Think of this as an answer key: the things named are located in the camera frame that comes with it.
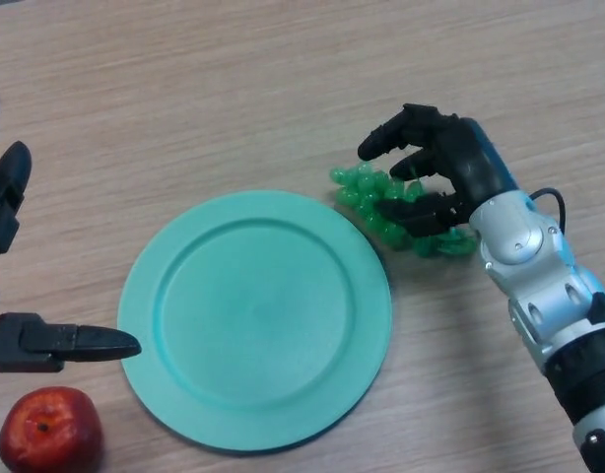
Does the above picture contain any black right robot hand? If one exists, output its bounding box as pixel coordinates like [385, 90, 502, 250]
[357, 102, 523, 238]

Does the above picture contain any green round plate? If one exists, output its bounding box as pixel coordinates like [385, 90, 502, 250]
[116, 189, 394, 454]

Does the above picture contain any red apple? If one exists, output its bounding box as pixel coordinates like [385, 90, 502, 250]
[0, 386, 105, 473]

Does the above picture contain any green grape bunch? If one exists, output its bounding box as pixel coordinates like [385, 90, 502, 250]
[329, 164, 477, 260]

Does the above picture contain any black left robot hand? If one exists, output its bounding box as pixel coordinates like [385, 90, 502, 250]
[0, 83, 142, 374]

